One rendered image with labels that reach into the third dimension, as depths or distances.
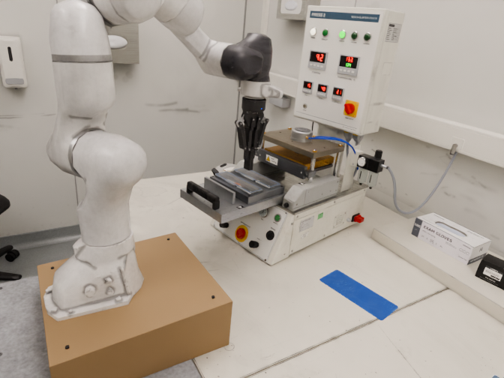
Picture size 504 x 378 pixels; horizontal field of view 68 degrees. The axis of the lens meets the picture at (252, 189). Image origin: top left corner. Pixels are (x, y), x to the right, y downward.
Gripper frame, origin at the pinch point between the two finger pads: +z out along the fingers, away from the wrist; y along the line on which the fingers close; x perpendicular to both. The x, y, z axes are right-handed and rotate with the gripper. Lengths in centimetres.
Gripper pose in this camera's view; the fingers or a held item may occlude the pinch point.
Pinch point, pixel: (248, 159)
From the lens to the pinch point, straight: 125.7
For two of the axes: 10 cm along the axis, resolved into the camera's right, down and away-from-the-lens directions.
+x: 6.6, 3.5, -6.7
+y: -7.5, 2.0, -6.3
